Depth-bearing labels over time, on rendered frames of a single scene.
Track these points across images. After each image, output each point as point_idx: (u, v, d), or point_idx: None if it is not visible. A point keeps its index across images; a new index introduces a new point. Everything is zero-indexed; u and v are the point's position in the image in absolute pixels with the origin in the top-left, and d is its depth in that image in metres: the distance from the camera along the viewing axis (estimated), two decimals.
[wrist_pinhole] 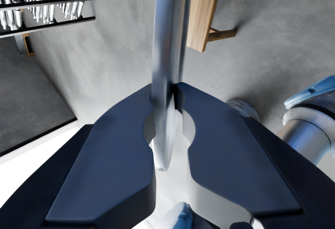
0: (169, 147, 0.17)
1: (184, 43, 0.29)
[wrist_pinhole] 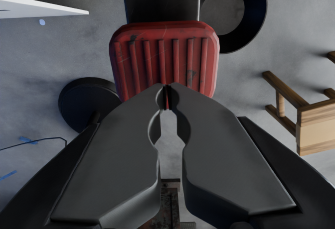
0: None
1: None
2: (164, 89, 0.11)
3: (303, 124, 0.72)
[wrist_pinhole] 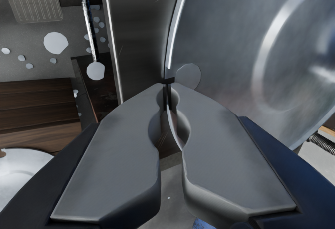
0: None
1: (271, 13, 0.14)
2: (164, 89, 0.11)
3: None
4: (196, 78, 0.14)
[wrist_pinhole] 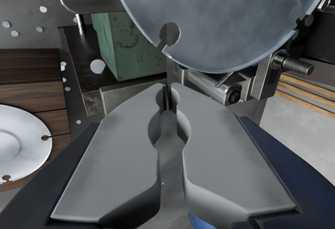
0: None
1: (256, 0, 0.22)
2: (164, 89, 0.11)
3: None
4: (294, 9, 0.25)
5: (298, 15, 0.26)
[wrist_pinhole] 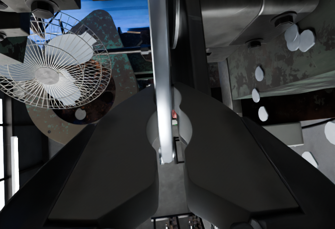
0: None
1: None
2: None
3: None
4: None
5: None
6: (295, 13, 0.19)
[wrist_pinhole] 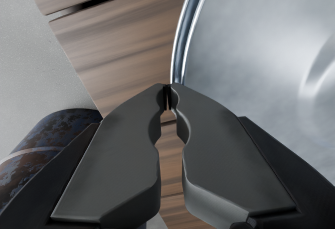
0: None
1: None
2: (164, 89, 0.11)
3: None
4: None
5: None
6: None
